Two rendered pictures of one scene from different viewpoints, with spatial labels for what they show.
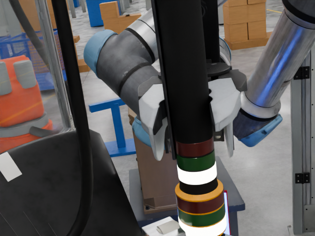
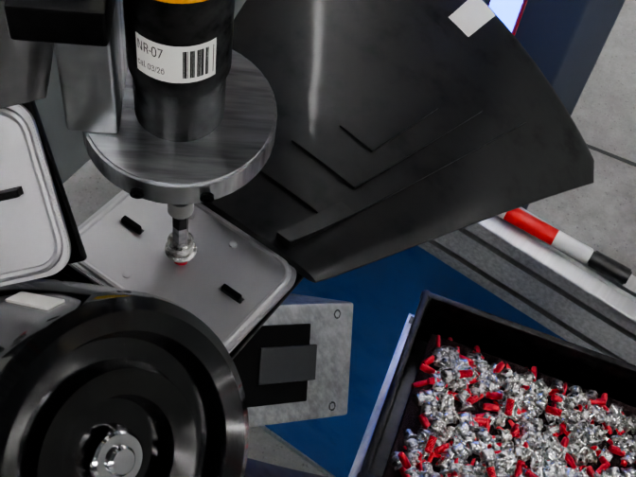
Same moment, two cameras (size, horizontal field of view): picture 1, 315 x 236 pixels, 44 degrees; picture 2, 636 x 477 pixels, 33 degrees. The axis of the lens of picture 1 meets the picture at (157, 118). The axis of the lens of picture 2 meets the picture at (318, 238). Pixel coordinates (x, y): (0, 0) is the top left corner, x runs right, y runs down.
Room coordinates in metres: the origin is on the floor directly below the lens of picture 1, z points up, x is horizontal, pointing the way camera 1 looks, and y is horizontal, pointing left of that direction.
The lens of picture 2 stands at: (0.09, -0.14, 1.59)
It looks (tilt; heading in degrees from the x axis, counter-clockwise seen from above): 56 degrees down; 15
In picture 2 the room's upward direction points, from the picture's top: 11 degrees clockwise
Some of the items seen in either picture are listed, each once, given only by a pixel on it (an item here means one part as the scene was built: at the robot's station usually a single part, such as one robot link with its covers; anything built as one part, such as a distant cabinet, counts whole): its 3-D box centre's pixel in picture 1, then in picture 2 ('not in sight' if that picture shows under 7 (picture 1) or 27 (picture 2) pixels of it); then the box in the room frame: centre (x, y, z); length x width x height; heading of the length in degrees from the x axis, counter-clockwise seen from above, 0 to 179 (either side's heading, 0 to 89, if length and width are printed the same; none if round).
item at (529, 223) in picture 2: not in sight; (552, 236); (0.64, -0.20, 0.87); 0.14 x 0.01 x 0.01; 82
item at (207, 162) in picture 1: (195, 155); not in sight; (0.31, -0.03, 1.43); 0.03 x 0.03 x 0.01
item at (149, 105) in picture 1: (158, 129); not in sight; (0.32, 0.00, 1.46); 0.09 x 0.03 x 0.06; 158
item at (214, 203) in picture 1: (199, 194); not in sight; (0.31, -0.03, 1.40); 0.04 x 0.04 x 0.01
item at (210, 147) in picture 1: (193, 142); not in sight; (0.31, -0.03, 1.45); 0.03 x 0.03 x 0.01
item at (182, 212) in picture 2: not in sight; (180, 213); (0.31, -0.03, 1.22); 0.01 x 0.01 x 0.05
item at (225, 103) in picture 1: (224, 125); not in sight; (0.30, -0.06, 1.46); 0.09 x 0.03 x 0.06; 178
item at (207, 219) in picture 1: (200, 206); not in sight; (0.31, -0.03, 1.38); 0.04 x 0.04 x 0.01
